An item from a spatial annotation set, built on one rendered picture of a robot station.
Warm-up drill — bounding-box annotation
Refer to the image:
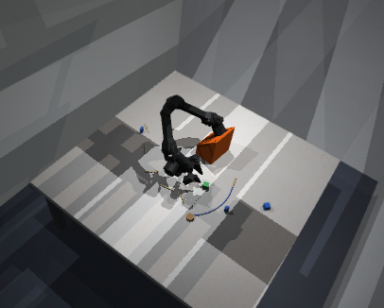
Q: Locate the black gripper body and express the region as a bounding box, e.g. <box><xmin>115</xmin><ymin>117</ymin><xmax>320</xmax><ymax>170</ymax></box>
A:
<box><xmin>179</xmin><ymin>154</ymin><xmax>200</xmax><ymax>185</ymax></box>

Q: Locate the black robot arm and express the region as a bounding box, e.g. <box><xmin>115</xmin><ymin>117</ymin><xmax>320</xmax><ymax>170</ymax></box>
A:
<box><xmin>160</xmin><ymin>94</ymin><xmax>228</xmax><ymax>177</ymax></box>

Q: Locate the blue cube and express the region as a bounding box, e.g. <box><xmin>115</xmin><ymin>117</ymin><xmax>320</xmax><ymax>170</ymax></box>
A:
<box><xmin>262</xmin><ymin>203</ymin><xmax>271</xmax><ymax>211</ymax></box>

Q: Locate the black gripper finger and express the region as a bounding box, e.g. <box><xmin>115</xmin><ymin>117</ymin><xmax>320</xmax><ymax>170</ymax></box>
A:
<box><xmin>193</xmin><ymin>161</ymin><xmax>203</xmax><ymax>175</ymax></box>
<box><xmin>194</xmin><ymin>174</ymin><xmax>201</xmax><ymax>183</ymax></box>

